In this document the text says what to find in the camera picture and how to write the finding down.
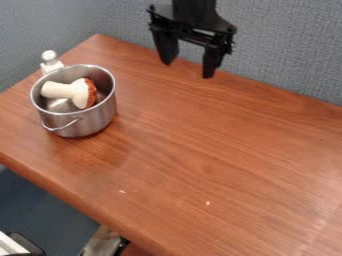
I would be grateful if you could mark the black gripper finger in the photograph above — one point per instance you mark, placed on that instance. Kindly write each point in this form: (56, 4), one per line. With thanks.
(213, 58)
(167, 45)

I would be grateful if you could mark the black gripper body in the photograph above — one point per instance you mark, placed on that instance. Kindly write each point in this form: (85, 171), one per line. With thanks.
(195, 21)

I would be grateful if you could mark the metal table leg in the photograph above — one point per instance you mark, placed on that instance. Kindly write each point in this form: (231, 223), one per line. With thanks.
(106, 243)

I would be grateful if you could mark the white red-capped toy mushroom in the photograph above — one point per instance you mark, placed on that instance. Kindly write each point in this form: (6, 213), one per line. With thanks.
(81, 92)

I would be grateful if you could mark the shiny metal pot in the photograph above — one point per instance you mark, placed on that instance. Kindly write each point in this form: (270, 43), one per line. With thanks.
(60, 117)

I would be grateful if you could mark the white salt shaker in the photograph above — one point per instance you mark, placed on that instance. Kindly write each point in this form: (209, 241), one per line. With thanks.
(50, 62)

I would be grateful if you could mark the white object at corner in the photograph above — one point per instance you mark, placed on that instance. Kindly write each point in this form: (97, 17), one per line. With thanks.
(7, 245)

